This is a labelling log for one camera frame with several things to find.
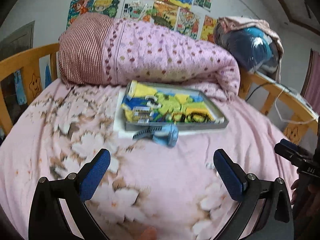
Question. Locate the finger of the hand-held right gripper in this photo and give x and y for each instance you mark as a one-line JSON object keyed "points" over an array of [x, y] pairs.
{"points": [[291, 145], [285, 152]]}

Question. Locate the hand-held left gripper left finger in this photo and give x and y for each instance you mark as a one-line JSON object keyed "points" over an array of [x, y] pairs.
{"points": [[96, 172]]}

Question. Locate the person's right hand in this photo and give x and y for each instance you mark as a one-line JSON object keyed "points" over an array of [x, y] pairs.
{"points": [[298, 192]]}

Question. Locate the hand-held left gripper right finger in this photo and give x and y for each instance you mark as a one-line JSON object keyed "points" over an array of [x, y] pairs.
{"points": [[228, 173]]}

